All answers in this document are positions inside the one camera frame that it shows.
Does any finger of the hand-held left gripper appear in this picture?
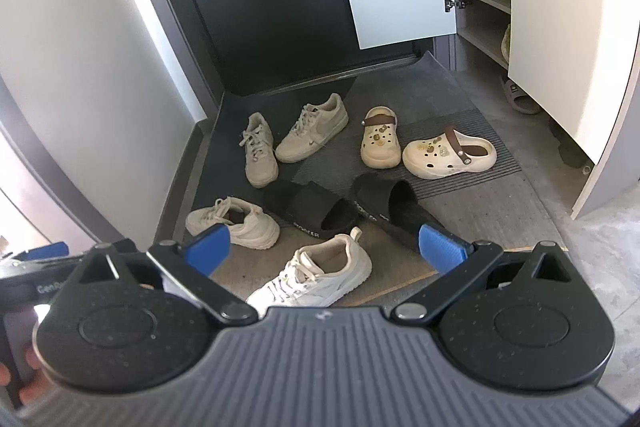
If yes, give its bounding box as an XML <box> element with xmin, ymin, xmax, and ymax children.
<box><xmin>10</xmin><ymin>241</ymin><xmax>69</xmax><ymax>264</ymax></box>

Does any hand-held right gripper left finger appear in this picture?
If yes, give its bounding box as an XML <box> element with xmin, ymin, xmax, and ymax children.
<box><xmin>62</xmin><ymin>226</ymin><xmax>260</xmax><ymax>327</ymax></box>

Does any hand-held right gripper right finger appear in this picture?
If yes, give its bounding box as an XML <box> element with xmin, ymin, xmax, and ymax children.
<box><xmin>391</xmin><ymin>223</ymin><xmax>576</xmax><ymax>327</ymax></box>

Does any white chunky sneaker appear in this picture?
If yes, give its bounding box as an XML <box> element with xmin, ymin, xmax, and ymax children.
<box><xmin>185</xmin><ymin>196</ymin><xmax>281</xmax><ymax>251</ymax></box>
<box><xmin>246</xmin><ymin>227</ymin><xmax>373</xmax><ymax>308</ymax></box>

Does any black slide sandal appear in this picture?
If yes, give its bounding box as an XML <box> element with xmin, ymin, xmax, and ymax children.
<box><xmin>354</xmin><ymin>173</ymin><xmax>446</xmax><ymax>253</ymax></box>
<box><xmin>263</xmin><ymin>180</ymin><xmax>360</xmax><ymax>242</ymax></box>

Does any cream clog brown strap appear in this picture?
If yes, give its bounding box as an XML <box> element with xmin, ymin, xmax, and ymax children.
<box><xmin>402</xmin><ymin>126</ymin><xmax>498</xmax><ymax>180</ymax></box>
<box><xmin>360</xmin><ymin>106</ymin><xmax>402</xmax><ymax>169</ymax></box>

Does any beige lace-up sneaker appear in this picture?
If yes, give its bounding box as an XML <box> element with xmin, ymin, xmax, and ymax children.
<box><xmin>243</xmin><ymin>112</ymin><xmax>279</xmax><ymax>188</ymax></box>
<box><xmin>275</xmin><ymin>93</ymin><xmax>349</xmax><ymax>164</ymax></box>

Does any white cabinet door round sticker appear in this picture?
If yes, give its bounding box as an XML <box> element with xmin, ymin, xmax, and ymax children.
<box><xmin>502</xmin><ymin>0</ymin><xmax>640</xmax><ymax>220</ymax></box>

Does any person's left hand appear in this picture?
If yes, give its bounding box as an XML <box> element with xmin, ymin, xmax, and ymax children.
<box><xmin>0</xmin><ymin>347</ymin><xmax>51</xmax><ymax>410</ymax></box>

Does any grey striped door mat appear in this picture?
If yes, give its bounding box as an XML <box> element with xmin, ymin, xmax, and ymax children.
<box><xmin>182</xmin><ymin>52</ymin><xmax>551</xmax><ymax>308</ymax></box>

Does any black boot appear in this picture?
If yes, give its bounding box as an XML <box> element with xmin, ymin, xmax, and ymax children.
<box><xmin>547</xmin><ymin>117</ymin><xmax>593</xmax><ymax>168</ymax></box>

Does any beige slide sandal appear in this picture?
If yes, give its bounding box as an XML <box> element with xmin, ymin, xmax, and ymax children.
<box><xmin>501</xmin><ymin>76</ymin><xmax>542</xmax><ymax>116</ymax></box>

